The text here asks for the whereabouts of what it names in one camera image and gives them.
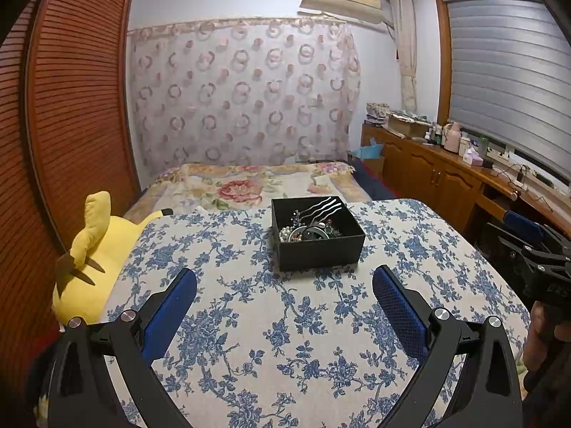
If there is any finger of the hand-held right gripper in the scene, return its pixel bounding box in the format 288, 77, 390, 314
504, 210, 571, 258
484, 221, 536, 286

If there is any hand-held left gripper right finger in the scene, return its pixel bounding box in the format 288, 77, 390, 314
372, 264, 525, 428

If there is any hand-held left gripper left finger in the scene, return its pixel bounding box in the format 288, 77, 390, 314
29, 267, 198, 428

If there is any black cardboard box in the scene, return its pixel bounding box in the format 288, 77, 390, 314
271, 195, 367, 273

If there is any pale jade bangle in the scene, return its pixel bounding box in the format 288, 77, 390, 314
298, 226, 332, 242

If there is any silver wavy hair fork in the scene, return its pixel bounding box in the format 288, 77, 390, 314
296, 196, 345, 225

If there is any person's right forearm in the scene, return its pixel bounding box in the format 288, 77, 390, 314
523, 351, 571, 415

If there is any person's right hand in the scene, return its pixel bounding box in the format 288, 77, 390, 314
522, 300, 571, 369

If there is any yellow plush toy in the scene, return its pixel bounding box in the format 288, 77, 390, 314
52, 191, 174, 327

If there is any wooden cabinet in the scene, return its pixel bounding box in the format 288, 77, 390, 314
360, 122, 571, 237

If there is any pink kettle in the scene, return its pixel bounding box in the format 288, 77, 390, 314
445, 121, 465, 155

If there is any pink floral bed sheet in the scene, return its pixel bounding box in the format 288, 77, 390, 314
124, 162, 372, 220

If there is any beige cardboard box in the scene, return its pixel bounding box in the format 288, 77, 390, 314
386, 111, 432, 139

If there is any grey window blind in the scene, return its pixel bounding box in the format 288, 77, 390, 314
445, 0, 571, 180

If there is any blue paper bag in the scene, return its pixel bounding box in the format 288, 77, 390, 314
356, 138, 385, 162

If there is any stack of papers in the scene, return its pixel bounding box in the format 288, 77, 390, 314
365, 102, 390, 128

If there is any narrow beige curtain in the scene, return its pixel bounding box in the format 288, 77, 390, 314
389, 0, 419, 113

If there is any circle patterned curtain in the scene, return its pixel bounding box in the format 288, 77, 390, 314
127, 17, 363, 175

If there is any brown slatted wardrobe door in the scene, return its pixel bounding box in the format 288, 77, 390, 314
0, 0, 140, 313

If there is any wooden window frame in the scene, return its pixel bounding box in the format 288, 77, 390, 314
433, 0, 571, 198

